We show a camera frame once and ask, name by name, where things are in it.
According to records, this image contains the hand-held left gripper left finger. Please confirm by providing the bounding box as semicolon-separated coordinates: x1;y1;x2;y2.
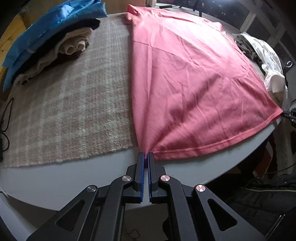
26;152;146;241

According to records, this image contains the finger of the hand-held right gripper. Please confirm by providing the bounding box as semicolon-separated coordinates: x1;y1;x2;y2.
281;107;296;121

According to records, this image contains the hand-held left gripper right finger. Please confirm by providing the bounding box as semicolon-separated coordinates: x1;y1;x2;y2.
148;152;266;241

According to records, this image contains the pink shirt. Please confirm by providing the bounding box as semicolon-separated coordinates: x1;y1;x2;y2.
125;4;284;161

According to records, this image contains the white garment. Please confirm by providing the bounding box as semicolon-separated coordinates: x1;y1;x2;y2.
236;32;288;101

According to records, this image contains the dark grey garment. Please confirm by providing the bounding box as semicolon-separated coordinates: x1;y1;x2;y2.
235;37;266;67

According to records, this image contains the black jacket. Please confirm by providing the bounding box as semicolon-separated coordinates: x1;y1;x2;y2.
208;130;296;241

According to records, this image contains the plaid blanket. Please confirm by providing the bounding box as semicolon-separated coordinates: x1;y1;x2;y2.
0;16;266;168

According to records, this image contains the beige folded garment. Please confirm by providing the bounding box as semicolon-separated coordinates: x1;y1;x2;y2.
14;27;93;85

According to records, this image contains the dark folded garment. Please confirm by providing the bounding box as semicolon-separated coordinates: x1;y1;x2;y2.
9;19;100;75

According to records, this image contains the blue garment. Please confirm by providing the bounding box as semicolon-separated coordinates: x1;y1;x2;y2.
2;0;108;87

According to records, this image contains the pine wooden board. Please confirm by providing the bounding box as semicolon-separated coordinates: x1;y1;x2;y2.
0;7;35;77

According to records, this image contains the black cable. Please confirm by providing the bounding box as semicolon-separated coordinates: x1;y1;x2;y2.
0;97;14;163

